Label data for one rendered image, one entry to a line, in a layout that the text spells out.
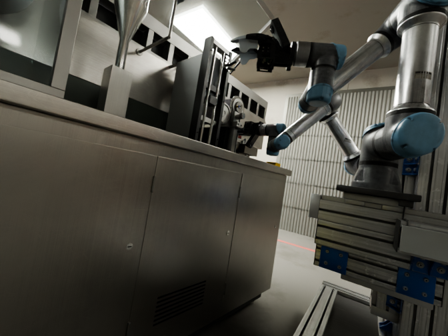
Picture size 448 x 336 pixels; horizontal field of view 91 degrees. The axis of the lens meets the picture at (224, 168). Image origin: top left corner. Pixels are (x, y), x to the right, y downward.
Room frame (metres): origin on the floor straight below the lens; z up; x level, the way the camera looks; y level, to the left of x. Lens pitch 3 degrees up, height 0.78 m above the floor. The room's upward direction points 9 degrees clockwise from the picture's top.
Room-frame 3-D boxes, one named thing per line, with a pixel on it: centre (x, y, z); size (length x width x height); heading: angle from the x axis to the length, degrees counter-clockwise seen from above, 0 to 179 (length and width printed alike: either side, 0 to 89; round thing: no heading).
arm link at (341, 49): (0.69, -0.27, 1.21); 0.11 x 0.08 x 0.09; 82
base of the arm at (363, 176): (0.79, -0.54, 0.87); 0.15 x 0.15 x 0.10
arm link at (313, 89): (0.71, -0.27, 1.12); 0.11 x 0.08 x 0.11; 172
